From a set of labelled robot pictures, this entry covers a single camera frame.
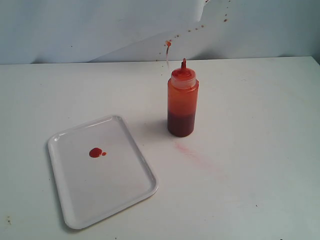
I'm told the red sauce squeeze bottle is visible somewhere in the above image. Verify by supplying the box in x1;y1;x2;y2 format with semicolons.
167;58;199;138

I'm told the red sauce blob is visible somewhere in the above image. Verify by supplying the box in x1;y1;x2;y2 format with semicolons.
89;147;107;158

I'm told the white rectangular plastic tray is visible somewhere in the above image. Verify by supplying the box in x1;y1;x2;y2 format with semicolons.
47;115;159;230

